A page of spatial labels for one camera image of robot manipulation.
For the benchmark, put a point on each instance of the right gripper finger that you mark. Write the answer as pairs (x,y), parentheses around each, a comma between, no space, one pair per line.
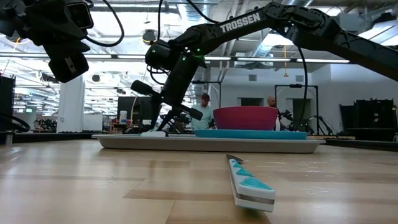
(155,113)
(172,116)

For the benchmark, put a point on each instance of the black napkin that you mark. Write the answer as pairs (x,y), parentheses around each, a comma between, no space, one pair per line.
(154,134)

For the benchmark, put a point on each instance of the magenta bowl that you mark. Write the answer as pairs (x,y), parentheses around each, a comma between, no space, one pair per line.
(245,118)

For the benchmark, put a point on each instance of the blue round plate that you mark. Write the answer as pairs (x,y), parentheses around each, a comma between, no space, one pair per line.
(248,134)

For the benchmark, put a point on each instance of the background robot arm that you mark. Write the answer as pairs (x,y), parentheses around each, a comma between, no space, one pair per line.
(311,123)
(180,126)

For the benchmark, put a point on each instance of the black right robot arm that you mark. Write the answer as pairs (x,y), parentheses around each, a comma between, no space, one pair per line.
(242,22)

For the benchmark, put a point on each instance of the grey plastic tray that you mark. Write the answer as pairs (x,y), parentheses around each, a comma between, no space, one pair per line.
(217,145)

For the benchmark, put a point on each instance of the black monitor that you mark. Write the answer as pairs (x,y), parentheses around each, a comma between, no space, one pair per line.
(130,107)

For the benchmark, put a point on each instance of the person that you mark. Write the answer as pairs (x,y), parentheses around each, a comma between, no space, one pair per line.
(202,116)
(271,101)

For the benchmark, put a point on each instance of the white bottle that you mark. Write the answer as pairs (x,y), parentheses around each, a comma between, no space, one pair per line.
(123,117)

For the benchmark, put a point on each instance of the long ceiling light strip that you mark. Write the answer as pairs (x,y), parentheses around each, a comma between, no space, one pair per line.
(130,57)

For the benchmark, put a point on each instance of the white board panel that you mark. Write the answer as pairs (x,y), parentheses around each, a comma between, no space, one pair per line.
(92,123)

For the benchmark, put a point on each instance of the white pillar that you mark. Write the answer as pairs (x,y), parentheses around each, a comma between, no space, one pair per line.
(71,105)

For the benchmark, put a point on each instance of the black cabinet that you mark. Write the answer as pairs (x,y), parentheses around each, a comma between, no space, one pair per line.
(373,118)
(6,102)

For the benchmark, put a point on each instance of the silver metal cylinder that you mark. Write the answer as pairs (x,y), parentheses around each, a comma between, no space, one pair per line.
(9,138)

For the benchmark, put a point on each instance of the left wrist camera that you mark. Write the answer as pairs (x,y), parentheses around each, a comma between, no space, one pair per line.
(80,15)

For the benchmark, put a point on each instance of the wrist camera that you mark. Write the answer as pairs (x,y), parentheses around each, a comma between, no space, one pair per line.
(80,15)
(160,56)

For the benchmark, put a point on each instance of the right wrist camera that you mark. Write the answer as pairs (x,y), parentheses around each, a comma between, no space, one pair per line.
(160,56)

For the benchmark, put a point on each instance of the black ceiling camera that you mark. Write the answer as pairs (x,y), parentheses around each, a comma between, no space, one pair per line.
(149,35)

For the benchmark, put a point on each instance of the silver ceiling duct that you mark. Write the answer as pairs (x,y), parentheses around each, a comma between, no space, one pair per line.
(264,49)

